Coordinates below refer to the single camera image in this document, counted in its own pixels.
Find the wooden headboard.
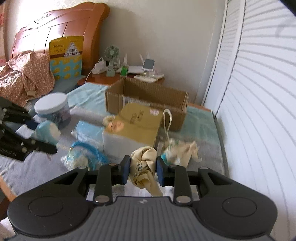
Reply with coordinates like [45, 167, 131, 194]
[11, 1, 110, 75]

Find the white wifi router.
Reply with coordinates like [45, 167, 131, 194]
[116, 53, 150, 74]

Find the floral pink cloth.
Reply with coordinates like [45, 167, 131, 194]
[1, 51, 55, 107]

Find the yellow duck snack bag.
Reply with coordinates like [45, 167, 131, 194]
[49, 36, 84, 81]

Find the wooden nightstand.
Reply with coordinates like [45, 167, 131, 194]
[77, 72, 165, 87]

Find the brown cardboard box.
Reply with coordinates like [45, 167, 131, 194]
[105, 77, 189, 131]

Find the green desk fan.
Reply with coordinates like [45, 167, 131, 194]
[104, 45, 120, 77]

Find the white power strip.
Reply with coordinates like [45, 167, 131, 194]
[91, 60, 107, 74]

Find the cream fuzzy scrunchie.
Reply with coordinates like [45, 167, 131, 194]
[102, 115, 115, 127]

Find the blue face mask pack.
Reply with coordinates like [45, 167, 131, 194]
[71, 120, 105, 151]

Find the cream drawstring pouch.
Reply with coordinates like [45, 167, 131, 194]
[129, 147, 163, 197]

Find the small green box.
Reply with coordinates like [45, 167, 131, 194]
[120, 65, 128, 77]

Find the crumpled cream cloth bag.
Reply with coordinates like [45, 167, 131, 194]
[161, 138, 202, 168]

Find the gold tissue pack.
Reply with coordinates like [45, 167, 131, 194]
[102, 103, 163, 158]

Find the white louvered closet door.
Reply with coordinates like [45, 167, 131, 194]
[203, 1, 295, 240]

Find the white remote control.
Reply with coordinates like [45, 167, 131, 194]
[134, 75, 157, 83]

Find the blue white plush toy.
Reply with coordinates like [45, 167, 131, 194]
[31, 120, 61, 146]

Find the bagged blue cable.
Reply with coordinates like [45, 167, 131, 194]
[60, 141, 110, 171]

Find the white lid round jar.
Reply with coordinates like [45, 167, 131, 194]
[34, 92, 71, 129]

